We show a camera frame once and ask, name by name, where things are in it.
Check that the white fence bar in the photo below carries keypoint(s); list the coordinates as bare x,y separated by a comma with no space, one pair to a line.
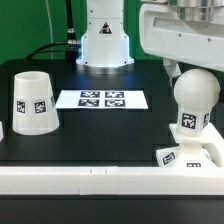
1,132
110,181
215,146

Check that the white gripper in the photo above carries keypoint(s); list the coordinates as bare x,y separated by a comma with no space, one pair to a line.
191,32

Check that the white lamp bulb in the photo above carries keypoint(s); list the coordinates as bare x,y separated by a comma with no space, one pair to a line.
196,92

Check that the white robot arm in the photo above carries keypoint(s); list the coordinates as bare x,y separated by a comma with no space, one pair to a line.
105,46

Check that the white front fence bar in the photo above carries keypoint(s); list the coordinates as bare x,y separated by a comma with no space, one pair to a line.
110,181

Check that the white lamp shade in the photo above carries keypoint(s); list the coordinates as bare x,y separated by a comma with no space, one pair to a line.
34,110

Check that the white left fence bar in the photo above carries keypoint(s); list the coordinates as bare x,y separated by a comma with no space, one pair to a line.
1,132

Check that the white lamp base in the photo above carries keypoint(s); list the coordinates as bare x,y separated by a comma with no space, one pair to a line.
191,151

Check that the white marker sheet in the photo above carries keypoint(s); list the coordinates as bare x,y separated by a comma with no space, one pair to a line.
101,99

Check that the white right fence bar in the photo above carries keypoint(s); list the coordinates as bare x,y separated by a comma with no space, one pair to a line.
215,146

